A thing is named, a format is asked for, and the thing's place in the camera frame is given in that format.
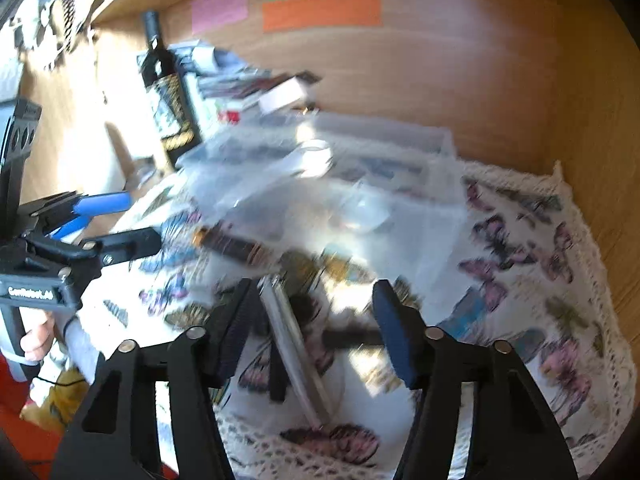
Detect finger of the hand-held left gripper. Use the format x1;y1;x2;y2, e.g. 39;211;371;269
20;191;132;239
25;227;162;273

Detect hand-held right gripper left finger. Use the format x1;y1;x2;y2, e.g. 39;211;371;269
50;277;254;480

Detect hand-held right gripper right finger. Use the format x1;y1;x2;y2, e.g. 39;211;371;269
372;280;581;480

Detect silver metal tube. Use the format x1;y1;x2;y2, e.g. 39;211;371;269
257;275;334;427

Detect person's left forearm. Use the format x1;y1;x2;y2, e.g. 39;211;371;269
62;317;110;387

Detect person's left hand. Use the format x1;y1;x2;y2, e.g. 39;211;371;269
20;310;57;364

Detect brown cosmetic tube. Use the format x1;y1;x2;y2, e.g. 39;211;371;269
192;225;274;267

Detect yellow cloth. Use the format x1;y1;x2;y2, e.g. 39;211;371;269
20;367;97;434

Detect dark wine bottle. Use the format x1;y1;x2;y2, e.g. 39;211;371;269
137;10;204;170

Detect butterfly printed tablecloth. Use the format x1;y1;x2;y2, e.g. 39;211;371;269
102;160;632;480

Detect clear plastic bag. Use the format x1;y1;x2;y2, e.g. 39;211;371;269
177;135;392;235

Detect stack of books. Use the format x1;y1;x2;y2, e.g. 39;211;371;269
170;42;322;127

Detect clear plastic storage box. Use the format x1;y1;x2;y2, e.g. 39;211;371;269
292;111;467;213

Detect black white striped fabric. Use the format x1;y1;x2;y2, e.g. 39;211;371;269
50;0;92;70

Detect small white box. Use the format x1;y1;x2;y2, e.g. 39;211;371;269
257;78;309;116

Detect pink paper note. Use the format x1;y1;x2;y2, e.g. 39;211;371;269
191;0;250;36

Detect orange paper sheet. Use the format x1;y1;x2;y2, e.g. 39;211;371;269
262;0;384;34

